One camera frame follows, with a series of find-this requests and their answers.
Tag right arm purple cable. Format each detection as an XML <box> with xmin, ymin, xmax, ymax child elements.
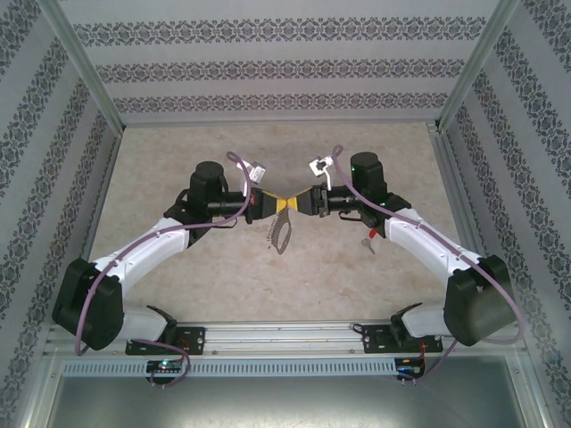
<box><xmin>332</xmin><ymin>144</ymin><xmax>526</xmax><ymax>387</ymax></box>

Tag grey slotted cable duct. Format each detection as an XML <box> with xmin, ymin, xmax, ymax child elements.
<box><xmin>60</xmin><ymin>358</ymin><xmax>427</xmax><ymax>378</ymax></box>

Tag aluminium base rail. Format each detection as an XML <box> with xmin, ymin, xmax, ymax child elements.
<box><xmin>44</xmin><ymin>323</ymin><xmax>523</xmax><ymax>358</ymax></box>

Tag aluminium frame post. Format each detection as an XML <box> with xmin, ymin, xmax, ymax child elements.
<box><xmin>434</xmin><ymin>0</ymin><xmax>521</xmax><ymax>133</ymax></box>
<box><xmin>37</xmin><ymin>0</ymin><xmax>127</xmax><ymax>133</ymax></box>

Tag grey metal sheet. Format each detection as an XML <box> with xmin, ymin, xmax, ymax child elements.
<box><xmin>42</xmin><ymin>351</ymin><xmax>550</xmax><ymax>428</ymax></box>

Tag small circuit board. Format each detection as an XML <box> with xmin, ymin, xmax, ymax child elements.
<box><xmin>146</xmin><ymin>359</ymin><xmax>186</xmax><ymax>374</ymax></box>
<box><xmin>394</xmin><ymin>358</ymin><xmax>425</xmax><ymax>375</ymax></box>

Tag aluminium wall floor rail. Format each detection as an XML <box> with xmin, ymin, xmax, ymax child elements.
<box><xmin>120</xmin><ymin>119</ymin><xmax>441</xmax><ymax>130</ymax></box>

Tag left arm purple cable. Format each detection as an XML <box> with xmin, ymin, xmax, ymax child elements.
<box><xmin>73</xmin><ymin>150</ymin><xmax>252</xmax><ymax>390</ymax></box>

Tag aluminium side floor rail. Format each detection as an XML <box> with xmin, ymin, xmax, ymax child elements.
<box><xmin>84</xmin><ymin>128</ymin><xmax>125</xmax><ymax>264</ymax></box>
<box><xmin>426</xmin><ymin>123</ymin><xmax>487</xmax><ymax>259</ymax></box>

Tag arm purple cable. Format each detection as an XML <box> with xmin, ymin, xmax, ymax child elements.
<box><xmin>332</xmin><ymin>144</ymin><xmax>526</xmax><ymax>387</ymax></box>
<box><xmin>73</xmin><ymin>150</ymin><xmax>252</xmax><ymax>390</ymax></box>

